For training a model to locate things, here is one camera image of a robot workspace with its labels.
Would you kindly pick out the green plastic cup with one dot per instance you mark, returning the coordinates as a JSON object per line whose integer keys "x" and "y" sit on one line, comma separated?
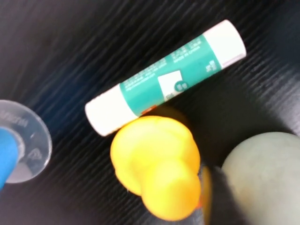
{"x": 264, "y": 180}

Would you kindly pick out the white green glue stick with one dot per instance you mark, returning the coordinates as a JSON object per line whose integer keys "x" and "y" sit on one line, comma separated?
{"x": 164, "y": 77}

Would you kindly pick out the yellow rubber duck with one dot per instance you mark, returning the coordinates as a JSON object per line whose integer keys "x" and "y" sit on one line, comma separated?
{"x": 161, "y": 164}

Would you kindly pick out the tall measuring cup blue paper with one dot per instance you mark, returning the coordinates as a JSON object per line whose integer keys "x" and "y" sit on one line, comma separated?
{"x": 21, "y": 147}

